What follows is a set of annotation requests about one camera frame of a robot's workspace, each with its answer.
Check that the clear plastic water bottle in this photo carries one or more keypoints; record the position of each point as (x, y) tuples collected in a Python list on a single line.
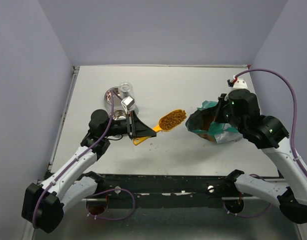
[(125, 89)]

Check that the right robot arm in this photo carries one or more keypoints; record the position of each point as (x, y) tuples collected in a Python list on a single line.
[(240, 109)]

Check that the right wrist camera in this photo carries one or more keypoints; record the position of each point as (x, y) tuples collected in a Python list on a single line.
[(237, 83)]

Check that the green pet food bag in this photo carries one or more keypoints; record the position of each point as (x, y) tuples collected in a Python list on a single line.
[(202, 123)]

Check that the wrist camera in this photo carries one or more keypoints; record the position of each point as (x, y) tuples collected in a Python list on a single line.
[(128, 104), (237, 83)]

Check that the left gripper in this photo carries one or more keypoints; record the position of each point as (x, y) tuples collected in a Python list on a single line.
[(138, 129)]

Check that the yellow plastic scoop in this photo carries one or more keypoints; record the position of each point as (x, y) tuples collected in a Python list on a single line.
[(163, 125)]

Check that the aluminium frame profile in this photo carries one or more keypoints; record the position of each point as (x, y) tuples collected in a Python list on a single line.
[(244, 183)]

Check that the brown pet food kibble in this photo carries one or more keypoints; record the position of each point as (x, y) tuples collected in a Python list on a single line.
[(173, 120)]

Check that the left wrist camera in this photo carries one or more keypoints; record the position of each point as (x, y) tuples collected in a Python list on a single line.
[(128, 104)]

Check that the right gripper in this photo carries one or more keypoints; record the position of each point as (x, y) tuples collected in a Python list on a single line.
[(223, 100)]

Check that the grey double bowl feeder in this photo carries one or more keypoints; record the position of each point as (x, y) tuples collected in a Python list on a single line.
[(118, 111)]

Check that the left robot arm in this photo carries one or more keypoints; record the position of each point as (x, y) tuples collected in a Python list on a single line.
[(45, 203)]

